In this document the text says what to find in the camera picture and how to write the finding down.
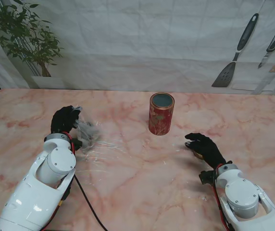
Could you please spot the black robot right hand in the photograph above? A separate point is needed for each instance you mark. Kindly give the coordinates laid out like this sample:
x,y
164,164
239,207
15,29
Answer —
x,y
207,148

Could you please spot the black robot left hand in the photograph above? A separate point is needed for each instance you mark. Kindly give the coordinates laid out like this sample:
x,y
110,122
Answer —
x,y
64,119

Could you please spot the gold round canister lid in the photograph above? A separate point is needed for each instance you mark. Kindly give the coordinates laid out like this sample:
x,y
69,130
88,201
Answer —
x,y
198,156

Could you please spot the clear plastic bag of tea bags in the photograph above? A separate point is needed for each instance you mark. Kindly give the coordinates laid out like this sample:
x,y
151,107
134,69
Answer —
x,y
88,133

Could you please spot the red floral tea canister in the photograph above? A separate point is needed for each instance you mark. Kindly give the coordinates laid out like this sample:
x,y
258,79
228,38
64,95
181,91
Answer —
x,y
160,122

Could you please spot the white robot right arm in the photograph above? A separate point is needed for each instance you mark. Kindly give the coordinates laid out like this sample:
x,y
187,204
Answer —
x,y
248,204

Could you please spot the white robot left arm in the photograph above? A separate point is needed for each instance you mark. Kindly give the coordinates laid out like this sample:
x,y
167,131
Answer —
x,y
36,187

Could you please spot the black slotted spatula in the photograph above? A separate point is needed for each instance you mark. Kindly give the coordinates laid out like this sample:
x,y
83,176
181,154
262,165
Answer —
x,y
221,78

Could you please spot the green leafy plant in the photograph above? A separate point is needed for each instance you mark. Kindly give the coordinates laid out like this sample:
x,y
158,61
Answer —
x,y
27,36

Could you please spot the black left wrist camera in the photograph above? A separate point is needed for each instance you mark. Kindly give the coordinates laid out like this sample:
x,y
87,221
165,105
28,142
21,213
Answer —
x,y
78,142

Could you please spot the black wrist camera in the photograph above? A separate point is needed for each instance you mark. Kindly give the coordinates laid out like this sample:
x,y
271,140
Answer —
x,y
78,142
206,176

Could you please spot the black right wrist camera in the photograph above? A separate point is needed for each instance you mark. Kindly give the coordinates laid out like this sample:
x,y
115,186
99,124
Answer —
x,y
206,176

